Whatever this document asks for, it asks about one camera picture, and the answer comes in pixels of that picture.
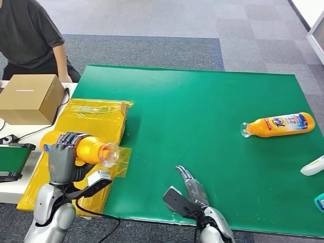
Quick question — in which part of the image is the white plastic bottle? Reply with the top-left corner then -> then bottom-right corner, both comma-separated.
300,154 -> 324,177

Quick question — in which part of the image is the yellow plastic wrapped box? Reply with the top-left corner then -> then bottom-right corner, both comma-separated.
17,98 -> 134,217

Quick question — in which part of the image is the teal plastic item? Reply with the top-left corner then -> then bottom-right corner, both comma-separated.
313,192 -> 324,213

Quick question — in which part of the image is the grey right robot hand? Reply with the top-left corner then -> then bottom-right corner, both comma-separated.
175,165 -> 210,210

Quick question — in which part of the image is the black cable on table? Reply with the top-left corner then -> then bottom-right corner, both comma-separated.
18,87 -> 70,142

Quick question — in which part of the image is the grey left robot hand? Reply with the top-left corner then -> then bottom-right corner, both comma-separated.
48,132 -> 95,186

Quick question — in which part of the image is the black device on table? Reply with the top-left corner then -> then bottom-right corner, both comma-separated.
0,134 -> 19,145

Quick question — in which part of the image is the white frame panel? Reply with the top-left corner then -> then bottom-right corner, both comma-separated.
306,10 -> 324,66

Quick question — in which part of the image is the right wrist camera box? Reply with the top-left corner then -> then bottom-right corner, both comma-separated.
162,186 -> 204,221

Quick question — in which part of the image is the orange bottle with small label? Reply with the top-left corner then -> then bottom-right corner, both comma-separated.
40,131 -> 120,168

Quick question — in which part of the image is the brown cardboard box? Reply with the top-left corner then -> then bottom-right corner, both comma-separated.
0,74 -> 66,126

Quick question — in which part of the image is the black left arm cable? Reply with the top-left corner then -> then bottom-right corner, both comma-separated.
76,198 -> 121,243

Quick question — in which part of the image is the green table mat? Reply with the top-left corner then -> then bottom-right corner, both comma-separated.
72,64 -> 324,238

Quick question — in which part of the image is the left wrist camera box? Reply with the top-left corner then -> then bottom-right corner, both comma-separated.
73,170 -> 113,199

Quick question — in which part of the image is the green conveyor belt unit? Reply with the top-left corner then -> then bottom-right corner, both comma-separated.
0,143 -> 36,183

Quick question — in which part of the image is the person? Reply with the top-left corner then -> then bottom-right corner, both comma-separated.
0,0 -> 82,84

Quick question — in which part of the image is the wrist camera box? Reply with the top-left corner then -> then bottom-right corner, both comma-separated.
162,186 -> 204,221
73,170 -> 113,199

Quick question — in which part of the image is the orange bottle with Tide label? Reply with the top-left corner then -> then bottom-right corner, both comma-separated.
240,112 -> 316,139

